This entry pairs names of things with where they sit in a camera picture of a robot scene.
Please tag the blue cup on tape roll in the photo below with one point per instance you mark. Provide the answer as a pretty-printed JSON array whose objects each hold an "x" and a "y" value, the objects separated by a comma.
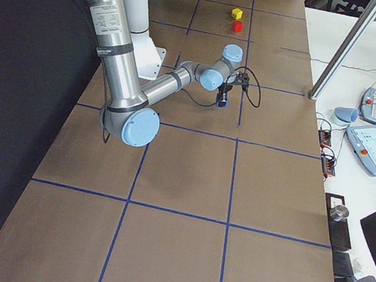
[{"x": 343, "y": 116}]

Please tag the aluminium frame post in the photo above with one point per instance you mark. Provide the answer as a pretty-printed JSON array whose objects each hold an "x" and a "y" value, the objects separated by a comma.
[{"x": 365, "y": 19}]

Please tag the orange black connector box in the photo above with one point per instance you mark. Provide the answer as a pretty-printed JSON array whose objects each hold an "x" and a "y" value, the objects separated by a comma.
[
  {"x": 328, "y": 165},
  {"x": 324, "y": 137}
]

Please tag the metal cylinder weight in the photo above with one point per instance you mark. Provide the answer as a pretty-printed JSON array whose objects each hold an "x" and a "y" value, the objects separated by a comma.
[{"x": 338, "y": 213}]

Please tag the blue wooden block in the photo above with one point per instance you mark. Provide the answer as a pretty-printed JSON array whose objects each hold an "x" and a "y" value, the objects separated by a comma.
[{"x": 222, "y": 103}]

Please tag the red wooden block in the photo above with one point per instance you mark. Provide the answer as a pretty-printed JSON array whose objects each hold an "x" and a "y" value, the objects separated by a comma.
[{"x": 237, "y": 26}]

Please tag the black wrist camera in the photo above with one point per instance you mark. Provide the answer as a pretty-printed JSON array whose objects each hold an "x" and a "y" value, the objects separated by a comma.
[{"x": 242, "y": 79}]

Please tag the near teach pendant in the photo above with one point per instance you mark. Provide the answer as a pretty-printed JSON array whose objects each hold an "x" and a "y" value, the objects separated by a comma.
[{"x": 363, "y": 141}]

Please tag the white pillar with base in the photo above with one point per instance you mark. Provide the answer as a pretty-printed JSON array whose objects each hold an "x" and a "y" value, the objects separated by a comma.
[{"x": 149, "y": 58}]

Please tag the near orange black connector box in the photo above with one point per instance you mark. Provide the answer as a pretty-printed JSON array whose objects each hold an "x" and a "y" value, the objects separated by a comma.
[{"x": 328, "y": 165}]

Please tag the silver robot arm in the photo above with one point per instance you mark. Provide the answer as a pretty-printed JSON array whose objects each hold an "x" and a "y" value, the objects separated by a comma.
[{"x": 127, "y": 113}]

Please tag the yellow wooden block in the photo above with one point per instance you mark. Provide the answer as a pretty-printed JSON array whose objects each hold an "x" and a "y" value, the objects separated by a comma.
[{"x": 236, "y": 13}]

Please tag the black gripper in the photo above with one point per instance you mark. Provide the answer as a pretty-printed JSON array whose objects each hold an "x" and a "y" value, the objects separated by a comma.
[{"x": 225, "y": 90}]

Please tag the black box under cylinder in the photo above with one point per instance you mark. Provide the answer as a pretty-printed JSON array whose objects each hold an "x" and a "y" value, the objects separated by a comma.
[{"x": 338, "y": 230}]

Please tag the far orange black connector box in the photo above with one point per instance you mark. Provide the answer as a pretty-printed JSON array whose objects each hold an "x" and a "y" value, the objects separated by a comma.
[{"x": 324, "y": 137}]

